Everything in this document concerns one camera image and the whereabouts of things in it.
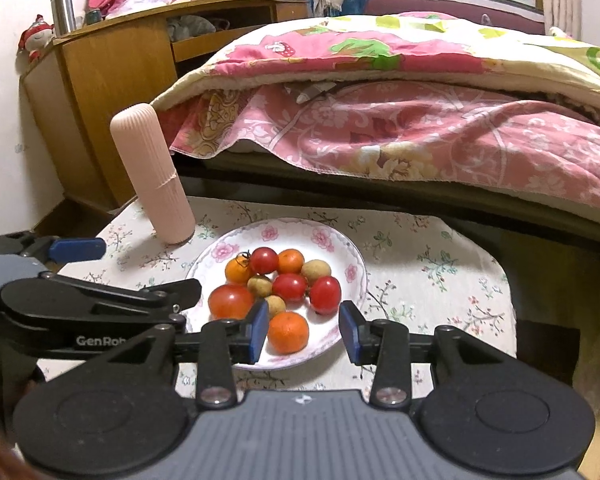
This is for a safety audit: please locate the steel thermos flask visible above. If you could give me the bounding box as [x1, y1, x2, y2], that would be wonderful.
[50, 0, 76, 37]

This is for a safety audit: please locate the wooden desk cabinet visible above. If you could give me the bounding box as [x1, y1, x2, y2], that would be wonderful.
[20, 0, 310, 211]

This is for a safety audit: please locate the red plush doll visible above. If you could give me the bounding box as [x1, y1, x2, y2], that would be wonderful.
[18, 14, 54, 62]

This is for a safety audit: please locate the small orange mandarin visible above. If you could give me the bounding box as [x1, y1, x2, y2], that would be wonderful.
[277, 248, 304, 274]
[224, 254, 253, 285]

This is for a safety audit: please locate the brown longan fruit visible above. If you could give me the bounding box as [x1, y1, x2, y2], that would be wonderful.
[265, 295, 286, 318]
[247, 275, 272, 298]
[300, 259, 332, 286]

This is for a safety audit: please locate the white floral plate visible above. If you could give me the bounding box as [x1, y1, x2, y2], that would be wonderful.
[184, 218, 367, 372]

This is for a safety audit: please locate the red cherry tomato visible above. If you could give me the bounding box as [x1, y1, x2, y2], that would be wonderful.
[310, 276, 341, 315]
[272, 273, 308, 304]
[249, 247, 279, 274]

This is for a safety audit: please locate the pink ribbed cylinder bottle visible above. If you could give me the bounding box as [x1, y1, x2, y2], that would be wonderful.
[110, 103, 196, 245]

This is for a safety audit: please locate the pink floral quilt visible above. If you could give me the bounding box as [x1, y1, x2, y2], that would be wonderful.
[152, 12, 600, 219]

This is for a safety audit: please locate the large red tomato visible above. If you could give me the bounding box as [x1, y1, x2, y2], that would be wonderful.
[208, 284, 254, 320]

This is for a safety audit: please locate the dark bed frame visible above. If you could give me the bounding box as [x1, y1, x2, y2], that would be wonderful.
[172, 152, 600, 396]

